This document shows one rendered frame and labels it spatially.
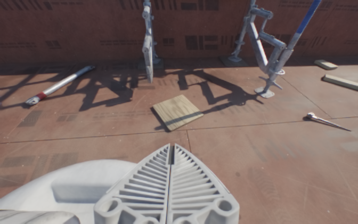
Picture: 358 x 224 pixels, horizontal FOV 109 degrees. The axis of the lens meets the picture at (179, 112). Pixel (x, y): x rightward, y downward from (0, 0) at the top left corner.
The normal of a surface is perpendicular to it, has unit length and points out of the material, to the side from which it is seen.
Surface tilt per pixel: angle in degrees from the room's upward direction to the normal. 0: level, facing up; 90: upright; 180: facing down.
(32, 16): 90
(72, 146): 0
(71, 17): 90
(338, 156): 0
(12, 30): 90
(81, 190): 70
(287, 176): 0
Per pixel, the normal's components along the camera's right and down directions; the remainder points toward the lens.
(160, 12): 0.11, 0.71
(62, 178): 0.00, -0.76
